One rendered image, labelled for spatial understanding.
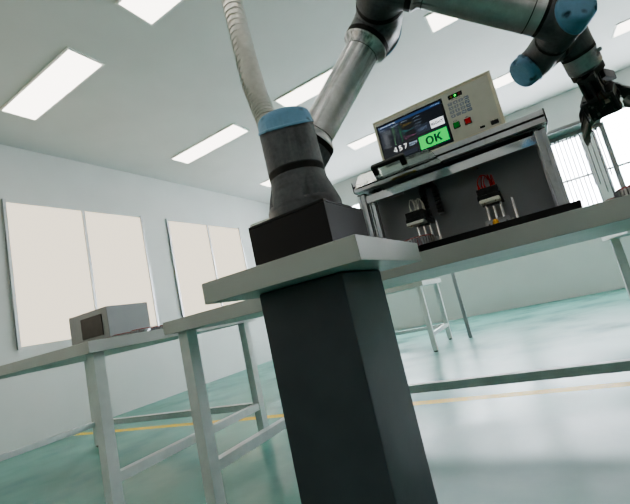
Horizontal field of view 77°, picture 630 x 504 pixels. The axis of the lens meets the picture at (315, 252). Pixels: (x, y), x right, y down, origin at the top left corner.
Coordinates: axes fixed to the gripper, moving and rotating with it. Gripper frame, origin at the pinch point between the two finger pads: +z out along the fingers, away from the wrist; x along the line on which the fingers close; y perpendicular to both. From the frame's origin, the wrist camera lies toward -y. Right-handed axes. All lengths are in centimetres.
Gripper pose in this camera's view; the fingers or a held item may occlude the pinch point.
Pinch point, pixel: (621, 132)
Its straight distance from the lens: 134.6
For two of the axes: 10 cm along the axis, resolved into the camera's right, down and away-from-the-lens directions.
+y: -5.0, 6.3, -5.9
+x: 6.0, -2.3, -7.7
